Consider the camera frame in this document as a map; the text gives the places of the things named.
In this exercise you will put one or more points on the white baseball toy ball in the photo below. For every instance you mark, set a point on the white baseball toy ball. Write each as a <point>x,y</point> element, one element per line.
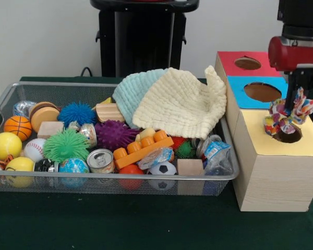
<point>34,149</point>

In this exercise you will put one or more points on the dark green table cloth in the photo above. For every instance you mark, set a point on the dark green table cloth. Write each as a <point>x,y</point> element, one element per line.
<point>146,224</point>

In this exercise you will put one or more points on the green spiky ball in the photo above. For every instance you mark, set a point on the green spiky ball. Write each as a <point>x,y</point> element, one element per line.
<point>65,145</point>

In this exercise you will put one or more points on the colourful knotted cloth toy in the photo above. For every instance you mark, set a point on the colourful knotted cloth toy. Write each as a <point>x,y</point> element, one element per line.
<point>306,106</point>

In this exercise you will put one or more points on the wooden box with three holes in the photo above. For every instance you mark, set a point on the wooden box with three holes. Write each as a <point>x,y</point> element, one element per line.
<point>276,182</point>

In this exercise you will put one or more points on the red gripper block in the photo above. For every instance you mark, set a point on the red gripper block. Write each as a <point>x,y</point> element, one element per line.
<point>289,54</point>

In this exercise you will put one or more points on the silver mesh bin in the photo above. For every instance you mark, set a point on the silver mesh bin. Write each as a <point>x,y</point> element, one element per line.
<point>67,89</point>

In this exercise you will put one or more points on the yellow tennis ball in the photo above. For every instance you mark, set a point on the yellow tennis ball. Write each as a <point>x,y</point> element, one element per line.
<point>5,145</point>

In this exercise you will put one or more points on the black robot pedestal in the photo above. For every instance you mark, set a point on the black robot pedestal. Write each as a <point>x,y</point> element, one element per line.
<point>146,39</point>

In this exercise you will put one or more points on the cream knitted cloth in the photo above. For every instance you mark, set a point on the cream knitted cloth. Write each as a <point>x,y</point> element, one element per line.
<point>177,104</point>

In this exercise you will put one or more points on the orange basketball toy ball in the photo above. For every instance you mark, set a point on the orange basketball toy ball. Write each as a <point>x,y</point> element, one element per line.
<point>17,127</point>

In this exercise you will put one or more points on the large blue spiky ball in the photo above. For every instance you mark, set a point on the large blue spiky ball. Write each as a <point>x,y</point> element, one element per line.
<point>77,113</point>

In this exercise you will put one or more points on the silver soda can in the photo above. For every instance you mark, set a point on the silver soda can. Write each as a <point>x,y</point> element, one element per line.
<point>101,161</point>

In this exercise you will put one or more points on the orange plastic block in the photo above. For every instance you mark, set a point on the orange plastic block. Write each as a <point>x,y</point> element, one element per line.
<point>143,149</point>

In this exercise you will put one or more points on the mint knitted cloth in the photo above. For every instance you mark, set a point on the mint knitted cloth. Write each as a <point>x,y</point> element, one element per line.
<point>130,91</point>

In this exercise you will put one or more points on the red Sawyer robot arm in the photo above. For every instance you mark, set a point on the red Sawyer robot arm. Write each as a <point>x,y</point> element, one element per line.
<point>302,15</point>

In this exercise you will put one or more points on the purple spiky ball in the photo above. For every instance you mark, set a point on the purple spiky ball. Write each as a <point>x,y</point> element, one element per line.
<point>113,134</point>

